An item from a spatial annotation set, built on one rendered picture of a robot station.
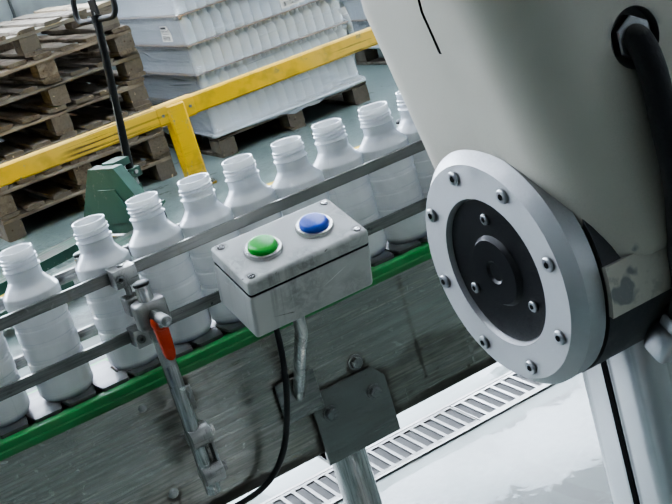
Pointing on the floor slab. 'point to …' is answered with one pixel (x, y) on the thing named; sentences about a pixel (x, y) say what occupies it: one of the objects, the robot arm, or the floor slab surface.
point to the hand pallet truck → (126, 185)
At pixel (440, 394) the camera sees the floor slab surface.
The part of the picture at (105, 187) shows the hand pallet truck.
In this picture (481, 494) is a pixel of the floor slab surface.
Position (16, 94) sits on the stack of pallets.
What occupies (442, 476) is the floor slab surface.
